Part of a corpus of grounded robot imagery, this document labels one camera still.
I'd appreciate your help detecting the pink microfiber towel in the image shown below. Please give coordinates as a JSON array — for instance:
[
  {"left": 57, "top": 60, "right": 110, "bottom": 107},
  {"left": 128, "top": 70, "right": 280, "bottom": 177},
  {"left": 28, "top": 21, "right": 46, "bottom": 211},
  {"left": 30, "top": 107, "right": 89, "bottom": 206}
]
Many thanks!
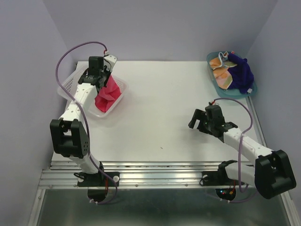
[{"left": 95, "top": 76, "right": 121, "bottom": 113}]

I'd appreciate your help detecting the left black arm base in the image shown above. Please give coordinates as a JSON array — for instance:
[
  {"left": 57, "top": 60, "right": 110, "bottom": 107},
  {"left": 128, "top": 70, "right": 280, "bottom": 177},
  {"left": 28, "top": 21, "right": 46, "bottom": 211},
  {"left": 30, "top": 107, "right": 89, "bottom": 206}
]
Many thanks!
[{"left": 73, "top": 171, "right": 120, "bottom": 205}]

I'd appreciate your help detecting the purple towel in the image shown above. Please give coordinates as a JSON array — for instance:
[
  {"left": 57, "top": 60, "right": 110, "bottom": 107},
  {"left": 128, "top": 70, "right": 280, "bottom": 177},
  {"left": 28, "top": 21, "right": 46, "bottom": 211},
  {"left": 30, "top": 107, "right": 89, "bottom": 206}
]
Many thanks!
[{"left": 228, "top": 53, "right": 254, "bottom": 94}]

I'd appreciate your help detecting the orange patterned towel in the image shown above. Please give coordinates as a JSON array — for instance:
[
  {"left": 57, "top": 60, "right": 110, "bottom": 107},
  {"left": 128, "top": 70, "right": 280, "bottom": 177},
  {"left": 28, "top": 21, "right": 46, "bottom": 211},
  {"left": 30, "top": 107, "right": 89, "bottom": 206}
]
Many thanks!
[{"left": 209, "top": 51, "right": 236, "bottom": 89}]

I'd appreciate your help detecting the aluminium mounting rail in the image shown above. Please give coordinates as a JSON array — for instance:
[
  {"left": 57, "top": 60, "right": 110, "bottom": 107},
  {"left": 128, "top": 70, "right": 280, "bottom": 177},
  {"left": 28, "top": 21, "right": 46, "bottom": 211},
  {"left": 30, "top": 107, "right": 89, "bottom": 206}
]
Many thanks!
[{"left": 39, "top": 160, "right": 269, "bottom": 189}]

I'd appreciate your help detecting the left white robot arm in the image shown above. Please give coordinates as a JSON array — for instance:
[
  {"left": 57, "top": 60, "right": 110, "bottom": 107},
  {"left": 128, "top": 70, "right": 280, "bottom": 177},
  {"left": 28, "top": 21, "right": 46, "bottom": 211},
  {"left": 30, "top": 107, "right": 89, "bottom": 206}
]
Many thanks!
[{"left": 50, "top": 54, "right": 117, "bottom": 186}]

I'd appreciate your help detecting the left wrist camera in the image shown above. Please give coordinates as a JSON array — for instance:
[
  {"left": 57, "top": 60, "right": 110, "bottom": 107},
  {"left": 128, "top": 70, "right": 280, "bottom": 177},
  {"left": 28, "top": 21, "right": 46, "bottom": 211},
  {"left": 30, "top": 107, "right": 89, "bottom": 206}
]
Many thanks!
[{"left": 103, "top": 55, "right": 118, "bottom": 72}]

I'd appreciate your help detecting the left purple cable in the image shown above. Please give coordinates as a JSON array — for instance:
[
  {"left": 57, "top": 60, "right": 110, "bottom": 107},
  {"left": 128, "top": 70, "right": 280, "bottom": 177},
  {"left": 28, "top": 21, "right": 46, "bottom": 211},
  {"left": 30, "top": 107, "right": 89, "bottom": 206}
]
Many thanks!
[{"left": 55, "top": 41, "right": 118, "bottom": 205}]

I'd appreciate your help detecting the teal plastic tray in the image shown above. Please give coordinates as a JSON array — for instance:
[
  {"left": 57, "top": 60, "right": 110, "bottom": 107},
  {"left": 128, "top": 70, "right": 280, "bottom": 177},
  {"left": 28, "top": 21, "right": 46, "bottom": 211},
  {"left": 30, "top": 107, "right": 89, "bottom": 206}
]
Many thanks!
[{"left": 206, "top": 52, "right": 258, "bottom": 99}]

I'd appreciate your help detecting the white plastic basket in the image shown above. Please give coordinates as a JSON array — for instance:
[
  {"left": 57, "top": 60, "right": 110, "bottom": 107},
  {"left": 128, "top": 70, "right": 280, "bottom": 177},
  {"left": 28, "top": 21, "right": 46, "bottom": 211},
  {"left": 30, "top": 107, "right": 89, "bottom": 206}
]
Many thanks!
[{"left": 62, "top": 62, "right": 128, "bottom": 118}]

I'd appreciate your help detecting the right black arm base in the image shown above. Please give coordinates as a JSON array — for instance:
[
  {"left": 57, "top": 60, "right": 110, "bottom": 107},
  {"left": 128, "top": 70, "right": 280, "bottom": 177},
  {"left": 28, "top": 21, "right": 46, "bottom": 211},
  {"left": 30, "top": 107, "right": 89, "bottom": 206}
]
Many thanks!
[{"left": 199, "top": 160, "right": 238, "bottom": 203}]

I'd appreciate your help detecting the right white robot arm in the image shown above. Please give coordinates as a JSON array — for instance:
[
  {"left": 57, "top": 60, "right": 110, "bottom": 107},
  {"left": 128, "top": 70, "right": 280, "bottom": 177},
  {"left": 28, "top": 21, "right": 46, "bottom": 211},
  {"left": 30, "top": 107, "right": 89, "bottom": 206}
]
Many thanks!
[{"left": 188, "top": 105, "right": 296, "bottom": 199}]

